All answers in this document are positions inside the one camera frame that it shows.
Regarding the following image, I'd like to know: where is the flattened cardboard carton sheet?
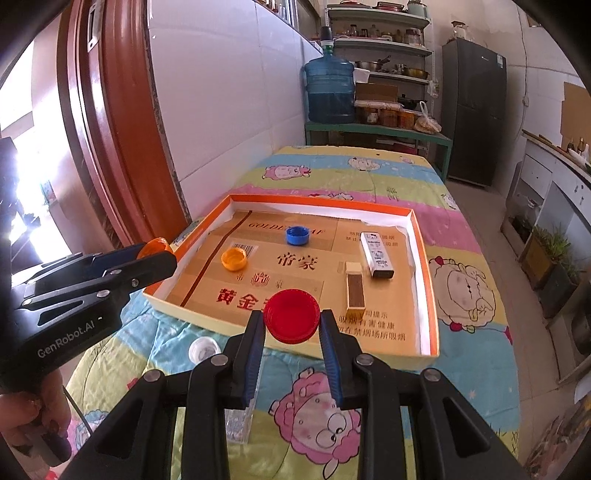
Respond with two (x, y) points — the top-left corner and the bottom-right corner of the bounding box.
(171, 210), (423, 356)

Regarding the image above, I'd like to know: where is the wooden planter with green plants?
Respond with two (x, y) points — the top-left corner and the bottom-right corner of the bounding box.
(524, 226), (566, 289)

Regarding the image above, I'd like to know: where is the gold rectangular lighter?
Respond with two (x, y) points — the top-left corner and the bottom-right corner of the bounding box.
(345, 261), (365, 315)

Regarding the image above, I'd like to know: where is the plastic bag of food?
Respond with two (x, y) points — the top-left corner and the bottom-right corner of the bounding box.
(413, 102), (443, 136)

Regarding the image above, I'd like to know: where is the orange-rimmed shallow box tray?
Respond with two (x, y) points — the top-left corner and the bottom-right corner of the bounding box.
(142, 194), (440, 371)

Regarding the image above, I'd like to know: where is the printed woven sack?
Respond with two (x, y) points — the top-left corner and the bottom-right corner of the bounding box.
(526, 397), (591, 480)

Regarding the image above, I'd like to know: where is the red bottle cap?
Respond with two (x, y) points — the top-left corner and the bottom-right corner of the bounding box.
(263, 288), (321, 345)

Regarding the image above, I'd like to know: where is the white cartoon printed lighter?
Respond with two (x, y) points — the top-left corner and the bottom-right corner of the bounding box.
(359, 232), (396, 279)

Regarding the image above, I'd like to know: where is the dark planter box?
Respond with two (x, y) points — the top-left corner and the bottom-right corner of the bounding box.
(540, 258), (583, 319)

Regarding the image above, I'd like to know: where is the dark grey refrigerator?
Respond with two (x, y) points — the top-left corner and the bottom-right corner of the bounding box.
(442, 37), (508, 188)

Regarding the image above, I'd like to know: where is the brown cardboard box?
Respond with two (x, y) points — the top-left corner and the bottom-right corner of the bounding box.
(355, 83), (399, 103)

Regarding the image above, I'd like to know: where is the clear plastic rectangular box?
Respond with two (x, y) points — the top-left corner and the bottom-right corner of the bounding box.
(225, 369), (264, 445)

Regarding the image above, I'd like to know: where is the blue water jug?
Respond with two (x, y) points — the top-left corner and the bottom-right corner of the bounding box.
(303, 53), (356, 124)

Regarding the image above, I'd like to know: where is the orange bottle cap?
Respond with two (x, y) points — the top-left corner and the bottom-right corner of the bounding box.
(221, 248), (247, 270)
(139, 237), (174, 259)

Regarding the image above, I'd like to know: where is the red-brown wooden door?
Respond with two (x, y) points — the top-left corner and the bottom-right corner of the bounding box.
(55, 0), (195, 259)

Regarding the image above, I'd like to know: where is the white metal shelf rack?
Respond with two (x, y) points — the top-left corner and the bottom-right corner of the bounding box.
(325, 2), (435, 125)

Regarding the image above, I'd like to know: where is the metal door lock plate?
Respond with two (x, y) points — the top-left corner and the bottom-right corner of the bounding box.
(87, 0), (105, 49)

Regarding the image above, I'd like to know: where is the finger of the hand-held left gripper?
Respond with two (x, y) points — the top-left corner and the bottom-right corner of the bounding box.
(16, 244), (145, 296)
(21, 251), (178, 326)

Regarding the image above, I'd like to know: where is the cardboard sheet on wall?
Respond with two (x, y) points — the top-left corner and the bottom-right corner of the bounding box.
(562, 82), (591, 144)

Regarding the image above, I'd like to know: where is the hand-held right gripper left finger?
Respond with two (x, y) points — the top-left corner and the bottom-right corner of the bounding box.
(69, 310), (267, 480)

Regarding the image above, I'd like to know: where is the row of condiment bottles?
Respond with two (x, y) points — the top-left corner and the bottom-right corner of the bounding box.
(566, 136), (591, 162)

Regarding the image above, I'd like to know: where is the row of glass jars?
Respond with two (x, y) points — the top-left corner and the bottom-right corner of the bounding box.
(342, 25), (423, 45)

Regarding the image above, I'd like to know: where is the white kitchen counter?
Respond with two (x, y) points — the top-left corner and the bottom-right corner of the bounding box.
(508, 129), (591, 384)

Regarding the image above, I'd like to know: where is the green metal table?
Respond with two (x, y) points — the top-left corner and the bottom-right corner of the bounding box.
(305, 121), (453, 183)

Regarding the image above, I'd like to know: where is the white bottle cap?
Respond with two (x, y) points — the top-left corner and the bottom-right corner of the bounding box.
(188, 337), (223, 363)

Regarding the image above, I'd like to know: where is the person's left hand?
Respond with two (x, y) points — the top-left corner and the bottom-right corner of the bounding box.
(0, 383), (65, 444)

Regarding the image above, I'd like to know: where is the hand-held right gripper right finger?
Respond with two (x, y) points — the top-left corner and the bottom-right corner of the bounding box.
(320, 309), (527, 480)

